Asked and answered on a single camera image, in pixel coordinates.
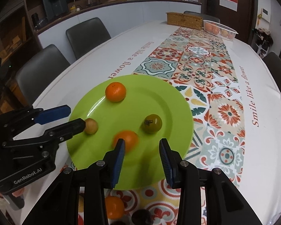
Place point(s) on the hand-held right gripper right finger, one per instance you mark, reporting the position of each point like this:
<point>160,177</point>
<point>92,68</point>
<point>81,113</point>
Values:
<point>165,163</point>

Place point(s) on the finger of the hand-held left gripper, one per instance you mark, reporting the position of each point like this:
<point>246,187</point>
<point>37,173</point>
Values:
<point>53,113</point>
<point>70,127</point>

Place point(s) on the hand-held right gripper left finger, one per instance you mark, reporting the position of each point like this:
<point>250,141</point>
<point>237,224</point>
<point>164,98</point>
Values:
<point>118,163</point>

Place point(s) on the small tan round fruit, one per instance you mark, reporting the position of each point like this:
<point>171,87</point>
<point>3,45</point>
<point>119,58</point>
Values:
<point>92,126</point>

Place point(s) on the orange tangerine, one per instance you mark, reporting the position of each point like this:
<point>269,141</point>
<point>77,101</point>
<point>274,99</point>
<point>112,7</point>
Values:
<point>116,91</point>
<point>114,207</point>
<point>130,138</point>

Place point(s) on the green plate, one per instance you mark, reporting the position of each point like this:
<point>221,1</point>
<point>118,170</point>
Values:
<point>135,107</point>

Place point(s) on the person's left hand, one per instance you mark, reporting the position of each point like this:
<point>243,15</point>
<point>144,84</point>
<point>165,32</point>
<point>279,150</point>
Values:
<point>18,193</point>

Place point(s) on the green tomato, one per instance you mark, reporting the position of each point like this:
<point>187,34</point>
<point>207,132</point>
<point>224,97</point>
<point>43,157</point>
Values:
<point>152,124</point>

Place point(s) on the grey dining chair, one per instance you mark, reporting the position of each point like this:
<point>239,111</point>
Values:
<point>201,16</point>
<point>275,64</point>
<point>41,68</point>
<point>87,36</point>

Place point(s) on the dark purple plum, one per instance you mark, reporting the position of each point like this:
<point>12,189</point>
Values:
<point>142,218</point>

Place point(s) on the wooden shelf cabinet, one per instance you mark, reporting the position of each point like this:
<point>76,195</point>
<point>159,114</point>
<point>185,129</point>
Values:
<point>11,35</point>

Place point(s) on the patterned white tablecloth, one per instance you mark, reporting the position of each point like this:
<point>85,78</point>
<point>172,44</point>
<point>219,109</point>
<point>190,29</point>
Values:
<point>260,157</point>

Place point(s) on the black appliance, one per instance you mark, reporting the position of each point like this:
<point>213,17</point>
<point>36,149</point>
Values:
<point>55,3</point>

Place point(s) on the white counter cabinet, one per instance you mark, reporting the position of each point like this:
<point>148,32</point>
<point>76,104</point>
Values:
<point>131,14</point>

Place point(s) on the wicker box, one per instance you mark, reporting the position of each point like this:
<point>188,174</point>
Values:
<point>183,20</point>

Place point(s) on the white plastic basket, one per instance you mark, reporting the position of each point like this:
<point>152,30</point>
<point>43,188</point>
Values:
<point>221,29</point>

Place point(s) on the pile of dark shoes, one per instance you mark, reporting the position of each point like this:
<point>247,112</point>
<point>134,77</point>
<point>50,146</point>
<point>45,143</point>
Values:
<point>263,41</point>

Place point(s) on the white intercom panel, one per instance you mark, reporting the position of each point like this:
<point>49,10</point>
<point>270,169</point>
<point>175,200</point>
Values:
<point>265,14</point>

